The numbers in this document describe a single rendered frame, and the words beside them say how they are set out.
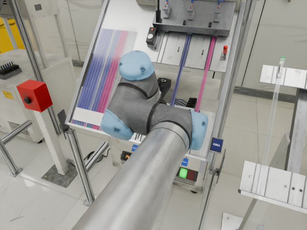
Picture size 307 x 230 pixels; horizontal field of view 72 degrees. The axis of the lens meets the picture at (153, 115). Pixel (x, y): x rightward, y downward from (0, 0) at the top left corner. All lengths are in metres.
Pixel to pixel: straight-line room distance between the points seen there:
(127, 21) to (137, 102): 0.77
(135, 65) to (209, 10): 0.63
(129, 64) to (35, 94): 0.96
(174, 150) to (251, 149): 1.79
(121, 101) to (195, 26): 0.63
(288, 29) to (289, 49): 0.21
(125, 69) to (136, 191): 0.28
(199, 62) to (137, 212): 0.81
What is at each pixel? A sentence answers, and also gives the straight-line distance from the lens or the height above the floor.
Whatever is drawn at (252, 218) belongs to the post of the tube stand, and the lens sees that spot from 1.32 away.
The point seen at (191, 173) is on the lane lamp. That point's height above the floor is 0.66.
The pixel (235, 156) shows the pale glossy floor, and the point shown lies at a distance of 1.98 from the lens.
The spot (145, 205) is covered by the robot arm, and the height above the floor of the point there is 1.13.
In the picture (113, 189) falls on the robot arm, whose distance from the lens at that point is 0.26.
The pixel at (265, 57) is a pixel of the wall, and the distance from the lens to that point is 2.73.
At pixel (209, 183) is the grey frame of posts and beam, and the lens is 0.99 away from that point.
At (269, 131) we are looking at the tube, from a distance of 0.84.
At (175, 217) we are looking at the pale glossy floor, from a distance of 1.54.
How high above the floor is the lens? 1.35
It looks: 36 degrees down
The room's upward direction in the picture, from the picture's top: straight up
